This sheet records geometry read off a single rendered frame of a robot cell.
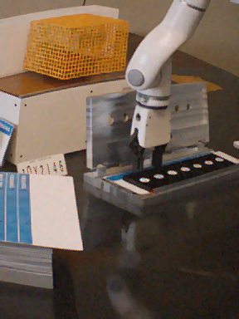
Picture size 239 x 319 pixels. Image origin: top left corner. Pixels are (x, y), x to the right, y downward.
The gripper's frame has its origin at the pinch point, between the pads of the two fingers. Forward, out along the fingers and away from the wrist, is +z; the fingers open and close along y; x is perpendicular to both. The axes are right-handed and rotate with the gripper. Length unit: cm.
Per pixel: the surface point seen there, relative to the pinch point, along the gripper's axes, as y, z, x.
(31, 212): -56, -6, -23
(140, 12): 149, -6, 152
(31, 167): -28.8, -0.4, 11.2
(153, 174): -2.4, 1.1, -4.8
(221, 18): 206, -6, 141
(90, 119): -14.6, -11.7, 6.0
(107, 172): -8.9, 2.2, 4.5
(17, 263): -70, -1, -33
